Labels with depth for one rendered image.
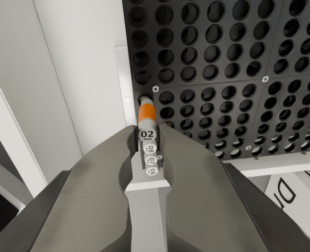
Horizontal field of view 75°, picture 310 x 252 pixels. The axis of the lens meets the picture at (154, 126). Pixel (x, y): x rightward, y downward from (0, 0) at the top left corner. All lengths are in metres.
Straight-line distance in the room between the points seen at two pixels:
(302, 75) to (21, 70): 0.23
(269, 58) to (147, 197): 1.58
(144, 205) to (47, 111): 1.61
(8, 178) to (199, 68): 0.45
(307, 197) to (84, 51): 0.34
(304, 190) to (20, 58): 0.37
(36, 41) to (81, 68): 0.05
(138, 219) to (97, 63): 1.77
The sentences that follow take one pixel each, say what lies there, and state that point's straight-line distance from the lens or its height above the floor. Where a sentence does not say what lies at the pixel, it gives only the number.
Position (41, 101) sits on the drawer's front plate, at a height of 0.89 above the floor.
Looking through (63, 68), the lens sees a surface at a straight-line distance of 0.24.
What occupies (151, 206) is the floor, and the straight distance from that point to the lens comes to 1.80.
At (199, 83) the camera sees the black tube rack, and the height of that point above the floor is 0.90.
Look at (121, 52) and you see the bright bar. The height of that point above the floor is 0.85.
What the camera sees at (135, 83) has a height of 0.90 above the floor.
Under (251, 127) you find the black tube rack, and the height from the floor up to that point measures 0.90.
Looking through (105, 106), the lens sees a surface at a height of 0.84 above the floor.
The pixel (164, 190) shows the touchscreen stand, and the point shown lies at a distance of 1.27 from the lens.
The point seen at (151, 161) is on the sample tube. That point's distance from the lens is 0.19.
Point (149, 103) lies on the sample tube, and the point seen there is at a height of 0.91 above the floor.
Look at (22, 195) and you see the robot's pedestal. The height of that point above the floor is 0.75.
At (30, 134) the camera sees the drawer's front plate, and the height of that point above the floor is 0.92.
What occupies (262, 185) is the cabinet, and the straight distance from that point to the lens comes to 0.50.
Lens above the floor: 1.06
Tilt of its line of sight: 57 degrees down
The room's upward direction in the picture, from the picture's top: 170 degrees clockwise
